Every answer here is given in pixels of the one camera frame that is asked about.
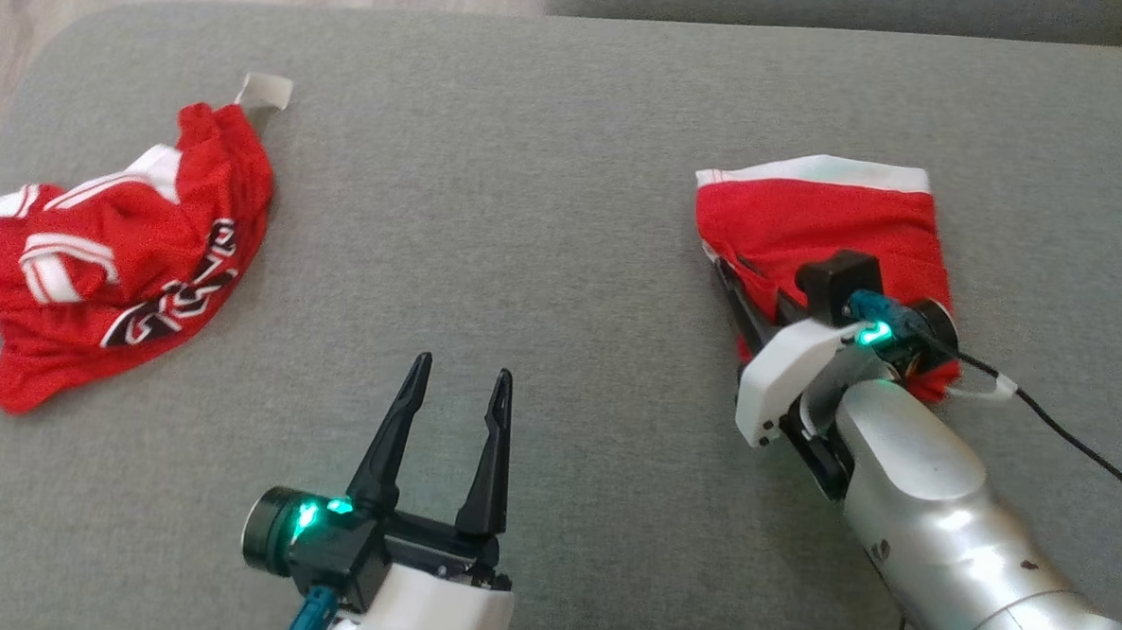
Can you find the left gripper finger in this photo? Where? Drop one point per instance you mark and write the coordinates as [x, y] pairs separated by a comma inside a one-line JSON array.
[[490, 463], [387, 449]]

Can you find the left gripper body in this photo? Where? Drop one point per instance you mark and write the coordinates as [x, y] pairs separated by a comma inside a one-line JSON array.
[[342, 552]]

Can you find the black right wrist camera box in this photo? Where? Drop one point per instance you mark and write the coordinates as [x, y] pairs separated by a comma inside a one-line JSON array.
[[837, 280]]

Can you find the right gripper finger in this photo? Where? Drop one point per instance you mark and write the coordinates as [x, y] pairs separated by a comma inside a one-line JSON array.
[[746, 314], [788, 314]]

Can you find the medium grey sofa seat cushion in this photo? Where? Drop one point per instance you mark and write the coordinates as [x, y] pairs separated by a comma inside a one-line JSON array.
[[821, 4]]

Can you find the red jersey with black letters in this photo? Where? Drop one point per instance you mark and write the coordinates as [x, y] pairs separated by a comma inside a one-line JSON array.
[[129, 220]]

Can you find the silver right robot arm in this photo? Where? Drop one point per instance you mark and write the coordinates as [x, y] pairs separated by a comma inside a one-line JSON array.
[[941, 502]]

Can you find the red shorts with white band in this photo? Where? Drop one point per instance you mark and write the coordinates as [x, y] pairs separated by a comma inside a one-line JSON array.
[[811, 222]]

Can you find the large grey sofa seat cushion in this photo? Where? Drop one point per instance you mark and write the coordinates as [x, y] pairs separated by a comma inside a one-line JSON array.
[[563, 258]]

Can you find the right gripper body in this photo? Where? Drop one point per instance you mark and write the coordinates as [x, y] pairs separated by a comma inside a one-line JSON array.
[[790, 382]]

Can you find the small white fabric tag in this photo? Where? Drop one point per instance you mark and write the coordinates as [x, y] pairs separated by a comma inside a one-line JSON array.
[[268, 89]]

